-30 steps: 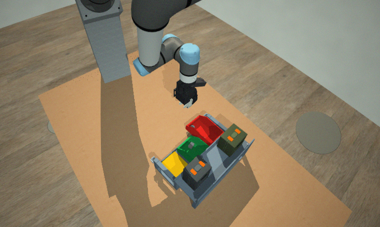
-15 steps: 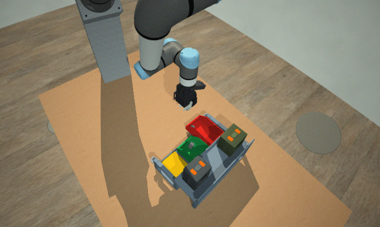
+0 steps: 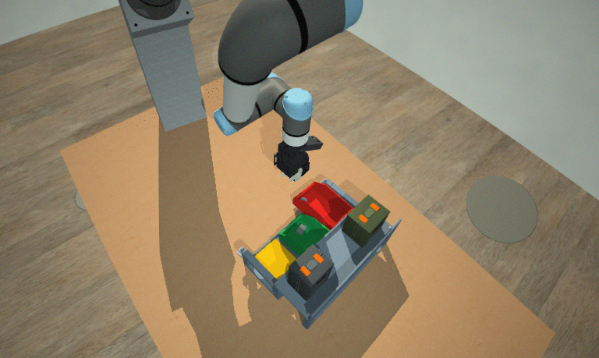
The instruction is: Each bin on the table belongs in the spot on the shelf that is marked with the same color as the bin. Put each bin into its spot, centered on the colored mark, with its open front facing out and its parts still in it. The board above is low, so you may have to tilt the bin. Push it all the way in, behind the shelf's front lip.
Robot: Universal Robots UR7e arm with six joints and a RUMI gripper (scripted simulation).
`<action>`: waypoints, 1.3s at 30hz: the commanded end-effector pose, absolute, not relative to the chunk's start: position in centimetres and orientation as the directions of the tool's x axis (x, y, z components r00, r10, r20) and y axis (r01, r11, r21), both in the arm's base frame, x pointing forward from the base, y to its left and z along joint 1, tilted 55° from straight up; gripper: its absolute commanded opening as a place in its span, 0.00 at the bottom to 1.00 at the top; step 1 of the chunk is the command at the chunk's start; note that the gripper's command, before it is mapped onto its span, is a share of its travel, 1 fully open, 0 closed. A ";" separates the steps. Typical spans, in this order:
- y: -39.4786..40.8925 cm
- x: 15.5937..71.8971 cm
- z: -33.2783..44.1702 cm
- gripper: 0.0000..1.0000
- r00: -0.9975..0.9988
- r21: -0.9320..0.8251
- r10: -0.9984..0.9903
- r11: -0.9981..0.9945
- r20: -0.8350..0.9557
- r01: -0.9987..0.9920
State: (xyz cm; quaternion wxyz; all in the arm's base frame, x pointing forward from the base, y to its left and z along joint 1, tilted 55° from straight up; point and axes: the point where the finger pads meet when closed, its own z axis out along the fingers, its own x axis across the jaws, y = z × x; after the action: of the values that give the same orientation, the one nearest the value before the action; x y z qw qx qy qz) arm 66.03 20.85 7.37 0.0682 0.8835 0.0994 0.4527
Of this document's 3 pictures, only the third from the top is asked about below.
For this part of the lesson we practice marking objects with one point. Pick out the green bin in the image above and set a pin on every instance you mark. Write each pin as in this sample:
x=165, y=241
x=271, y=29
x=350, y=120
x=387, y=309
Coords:
x=313, y=233

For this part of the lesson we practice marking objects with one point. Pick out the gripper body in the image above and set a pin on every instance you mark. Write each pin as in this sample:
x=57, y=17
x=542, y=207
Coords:
x=290, y=165

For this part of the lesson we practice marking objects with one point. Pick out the red bin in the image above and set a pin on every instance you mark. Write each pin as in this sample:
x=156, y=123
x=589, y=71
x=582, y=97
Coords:
x=322, y=201

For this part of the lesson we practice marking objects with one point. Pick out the dark grey tool case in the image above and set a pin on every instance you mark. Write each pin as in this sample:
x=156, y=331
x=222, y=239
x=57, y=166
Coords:
x=310, y=270

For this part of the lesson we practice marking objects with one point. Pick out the olive green tool case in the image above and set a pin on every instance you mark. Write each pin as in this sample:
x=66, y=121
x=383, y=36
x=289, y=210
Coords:
x=364, y=220

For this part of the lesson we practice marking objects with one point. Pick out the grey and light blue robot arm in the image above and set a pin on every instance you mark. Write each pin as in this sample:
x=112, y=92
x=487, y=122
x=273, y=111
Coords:
x=259, y=36

